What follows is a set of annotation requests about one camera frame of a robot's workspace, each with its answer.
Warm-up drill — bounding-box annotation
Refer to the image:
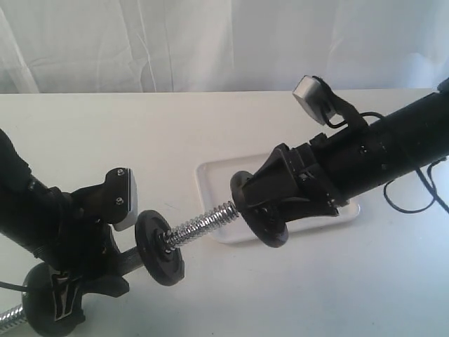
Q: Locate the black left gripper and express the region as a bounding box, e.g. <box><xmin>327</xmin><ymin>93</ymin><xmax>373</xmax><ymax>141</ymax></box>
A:
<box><xmin>41</xmin><ymin>187</ymin><xmax>129</xmax><ymax>325</ymax></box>

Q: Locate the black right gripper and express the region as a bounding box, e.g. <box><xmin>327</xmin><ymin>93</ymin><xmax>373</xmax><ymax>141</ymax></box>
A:
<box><xmin>242</xmin><ymin>143</ymin><xmax>347</xmax><ymax>225</ymax></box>

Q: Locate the black weight plate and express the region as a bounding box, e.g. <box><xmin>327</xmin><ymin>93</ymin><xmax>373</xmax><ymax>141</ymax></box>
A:
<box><xmin>230</xmin><ymin>171</ymin><xmax>288</xmax><ymax>248</ymax></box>
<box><xmin>135</xmin><ymin>210</ymin><xmax>185</xmax><ymax>286</ymax></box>

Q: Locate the chrome dumbbell bar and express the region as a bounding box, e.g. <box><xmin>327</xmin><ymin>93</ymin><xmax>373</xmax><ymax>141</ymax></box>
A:
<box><xmin>1</xmin><ymin>201</ymin><xmax>239</xmax><ymax>332</ymax></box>

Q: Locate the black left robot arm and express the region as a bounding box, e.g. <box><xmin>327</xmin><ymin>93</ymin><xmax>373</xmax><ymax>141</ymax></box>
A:
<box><xmin>1</xmin><ymin>132</ymin><xmax>135</xmax><ymax>322</ymax></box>

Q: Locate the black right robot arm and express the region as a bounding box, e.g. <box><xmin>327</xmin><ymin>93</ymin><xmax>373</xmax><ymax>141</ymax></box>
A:
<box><xmin>232</xmin><ymin>76</ymin><xmax>448</xmax><ymax>224</ymax></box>

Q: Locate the black plate beside nut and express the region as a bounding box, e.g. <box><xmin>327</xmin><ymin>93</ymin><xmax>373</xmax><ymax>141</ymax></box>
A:
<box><xmin>22</xmin><ymin>263</ymin><xmax>72</xmax><ymax>336</ymax></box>

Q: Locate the white plastic tray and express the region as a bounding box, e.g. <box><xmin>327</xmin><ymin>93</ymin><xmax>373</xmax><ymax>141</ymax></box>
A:
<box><xmin>195</xmin><ymin>153</ymin><xmax>361</xmax><ymax>244</ymax></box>

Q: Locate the white curtain backdrop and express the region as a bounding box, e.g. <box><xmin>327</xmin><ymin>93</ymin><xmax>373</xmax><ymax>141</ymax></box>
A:
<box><xmin>1</xmin><ymin>1</ymin><xmax>448</xmax><ymax>93</ymax></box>

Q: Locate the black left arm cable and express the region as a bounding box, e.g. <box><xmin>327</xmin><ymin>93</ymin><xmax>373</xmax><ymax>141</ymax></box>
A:
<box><xmin>0</xmin><ymin>280</ymin><xmax>27</xmax><ymax>292</ymax></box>

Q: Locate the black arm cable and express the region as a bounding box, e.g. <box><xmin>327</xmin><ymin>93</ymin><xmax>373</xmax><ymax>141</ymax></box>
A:
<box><xmin>0</xmin><ymin>280</ymin><xmax>27</xmax><ymax>292</ymax></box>
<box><xmin>328</xmin><ymin>111</ymin><xmax>449</xmax><ymax>214</ymax></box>

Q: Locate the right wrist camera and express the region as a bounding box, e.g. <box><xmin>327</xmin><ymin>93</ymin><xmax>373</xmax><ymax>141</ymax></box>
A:
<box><xmin>293</xmin><ymin>75</ymin><xmax>335</xmax><ymax>125</ymax></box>

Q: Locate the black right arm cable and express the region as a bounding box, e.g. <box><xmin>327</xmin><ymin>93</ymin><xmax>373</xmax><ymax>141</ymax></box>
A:
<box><xmin>328</xmin><ymin>111</ymin><xmax>449</xmax><ymax>214</ymax></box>

